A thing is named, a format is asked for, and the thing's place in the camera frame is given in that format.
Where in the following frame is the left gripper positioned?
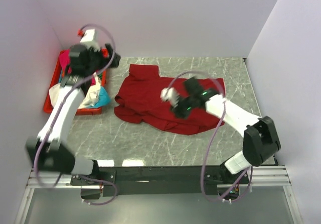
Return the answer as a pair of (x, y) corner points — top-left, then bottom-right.
(85, 44), (120, 76)

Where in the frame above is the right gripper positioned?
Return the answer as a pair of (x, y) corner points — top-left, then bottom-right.
(169, 94), (195, 121)

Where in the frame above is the dark red t shirt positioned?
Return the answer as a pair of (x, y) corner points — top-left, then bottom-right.
(114, 64), (219, 135)

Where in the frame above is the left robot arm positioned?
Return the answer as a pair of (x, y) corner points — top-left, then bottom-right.
(26, 44), (120, 185)

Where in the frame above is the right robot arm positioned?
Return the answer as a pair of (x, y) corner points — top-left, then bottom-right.
(160, 77), (281, 183)

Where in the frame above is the pink t shirt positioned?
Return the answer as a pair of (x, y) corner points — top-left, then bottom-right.
(59, 49), (70, 75)

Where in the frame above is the white t shirt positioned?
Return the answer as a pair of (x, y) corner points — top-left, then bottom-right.
(49, 75), (101, 109)

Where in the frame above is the turquoise t shirt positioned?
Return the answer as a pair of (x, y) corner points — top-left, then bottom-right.
(87, 86), (111, 108)

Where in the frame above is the red plastic bin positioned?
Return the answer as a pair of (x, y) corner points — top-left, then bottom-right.
(43, 58), (108, 116)

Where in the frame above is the black base beam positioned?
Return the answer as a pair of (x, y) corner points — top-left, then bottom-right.
(70, 165), (251, 198)

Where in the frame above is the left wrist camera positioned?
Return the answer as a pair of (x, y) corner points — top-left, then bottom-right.
(80, 29), (100, 51)

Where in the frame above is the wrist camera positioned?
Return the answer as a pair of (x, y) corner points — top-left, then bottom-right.
(160, 87), (179, 106)
(80, 29), (100, 51)

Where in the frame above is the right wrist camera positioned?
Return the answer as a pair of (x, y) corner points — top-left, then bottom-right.
(160, 87), (179, 106)

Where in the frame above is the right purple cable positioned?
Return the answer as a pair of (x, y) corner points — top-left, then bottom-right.
(167, 70), (253, 202)

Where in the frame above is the purple cable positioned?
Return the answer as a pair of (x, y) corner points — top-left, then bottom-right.
(167, 70), (253, 202)
(34, 24), (116, 188)

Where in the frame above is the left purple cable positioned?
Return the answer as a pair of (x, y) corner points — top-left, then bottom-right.
(34, 24), (116, 188)

